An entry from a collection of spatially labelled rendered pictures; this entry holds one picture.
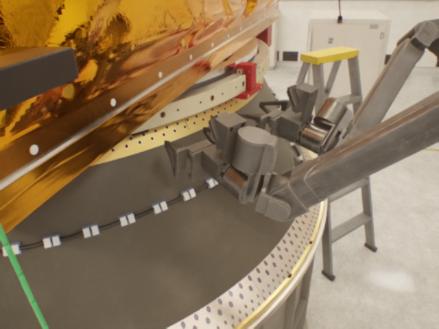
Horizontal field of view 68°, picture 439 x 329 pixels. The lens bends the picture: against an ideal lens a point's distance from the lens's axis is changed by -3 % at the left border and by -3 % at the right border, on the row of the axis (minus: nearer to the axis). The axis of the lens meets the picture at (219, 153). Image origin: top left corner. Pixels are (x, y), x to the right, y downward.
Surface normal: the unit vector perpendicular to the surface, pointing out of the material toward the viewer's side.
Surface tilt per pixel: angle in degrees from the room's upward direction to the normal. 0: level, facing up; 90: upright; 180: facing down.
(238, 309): 43
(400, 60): 49
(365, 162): 92
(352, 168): 87
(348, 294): 0
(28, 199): 90
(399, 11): 90
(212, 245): 62
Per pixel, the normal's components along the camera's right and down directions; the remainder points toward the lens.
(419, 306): -0.04, -0.88
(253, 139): 0.17, -0.85
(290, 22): -0.27, 0.46
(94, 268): 0.34, -0.05
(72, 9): 0.79, 0.11
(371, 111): 0.06, -0.24
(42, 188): 0.95, 0.11
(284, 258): 0.52, -0.47
